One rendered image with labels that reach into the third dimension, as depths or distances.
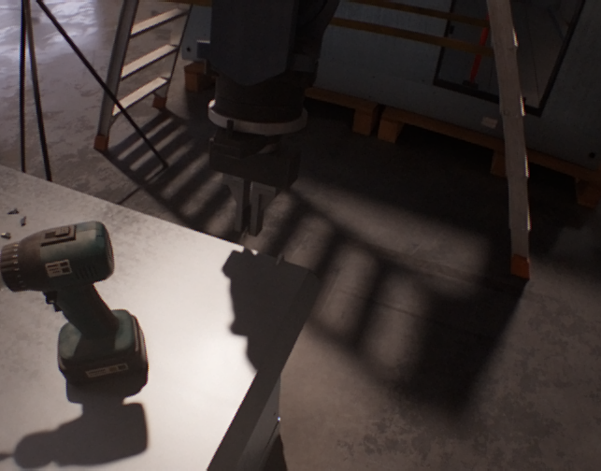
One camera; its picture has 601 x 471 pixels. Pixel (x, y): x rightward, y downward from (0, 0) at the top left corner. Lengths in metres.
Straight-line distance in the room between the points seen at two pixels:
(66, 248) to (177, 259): 0.31
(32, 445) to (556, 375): 1.48
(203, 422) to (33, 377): 0.25
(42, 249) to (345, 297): 1.20
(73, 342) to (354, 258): 1.25
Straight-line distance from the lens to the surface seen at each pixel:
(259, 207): 0.66
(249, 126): 0.55
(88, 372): 0.59
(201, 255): 0.72
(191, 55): 2.94
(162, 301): 0.67
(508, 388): 1.49
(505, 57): 1.46
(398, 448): 1.28
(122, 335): 0.56
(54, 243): 0.45
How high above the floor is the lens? 1.16
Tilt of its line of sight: 43 degrees down
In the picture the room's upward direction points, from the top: 5 degrees clockwise
